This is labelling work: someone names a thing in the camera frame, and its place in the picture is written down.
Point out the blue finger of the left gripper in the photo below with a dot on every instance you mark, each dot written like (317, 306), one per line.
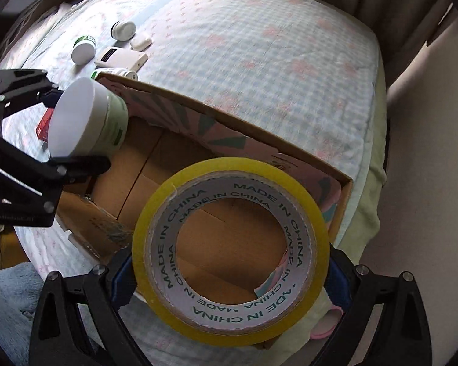
(51, 98)

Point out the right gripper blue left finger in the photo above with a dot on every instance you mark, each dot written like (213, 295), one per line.
(123, 282)

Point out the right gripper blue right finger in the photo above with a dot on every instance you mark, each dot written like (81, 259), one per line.
(337, 283)

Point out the white lidded round jar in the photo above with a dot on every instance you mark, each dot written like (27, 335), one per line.
(88, 119)

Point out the green jar white lid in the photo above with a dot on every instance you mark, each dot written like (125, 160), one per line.
(83, 50)

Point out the white pill bottle green label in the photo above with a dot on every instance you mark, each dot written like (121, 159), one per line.
(122, 72)

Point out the yellow packing tape roll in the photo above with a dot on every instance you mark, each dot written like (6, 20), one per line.
(229, 251)

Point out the white earbuds case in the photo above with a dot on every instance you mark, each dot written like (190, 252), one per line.
(140, 43)

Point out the small black white jar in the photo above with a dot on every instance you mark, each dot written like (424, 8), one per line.
(123, 31)

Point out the light blue fuzzy towel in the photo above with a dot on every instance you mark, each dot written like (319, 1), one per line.
(20, 288)

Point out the cardboard box pink lining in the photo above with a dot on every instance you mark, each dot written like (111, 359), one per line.
(171, 128)

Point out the checkered floral bed quilt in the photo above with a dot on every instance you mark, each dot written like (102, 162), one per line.
(303, 71)

